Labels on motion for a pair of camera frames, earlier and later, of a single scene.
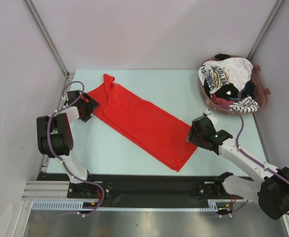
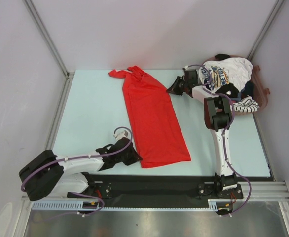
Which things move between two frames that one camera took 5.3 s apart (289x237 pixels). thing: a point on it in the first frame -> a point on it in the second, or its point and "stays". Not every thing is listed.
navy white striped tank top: x=246 y=104 stays
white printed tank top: x=235 y=70 stays
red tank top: x=139 y=126 -> x=158 y=133
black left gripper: x=91 y=104 -> x=134 y=157
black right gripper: x=191 y=137 -> x=174 y=89
